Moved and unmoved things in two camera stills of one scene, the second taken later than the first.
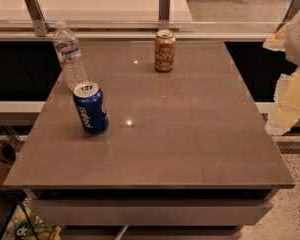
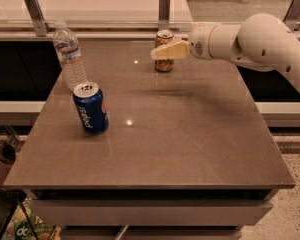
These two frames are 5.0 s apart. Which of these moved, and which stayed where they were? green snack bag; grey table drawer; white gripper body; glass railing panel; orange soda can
Moved: white gripper body
Stayed: orange soda can; glass railing panel; green snack bag; grey table drawer
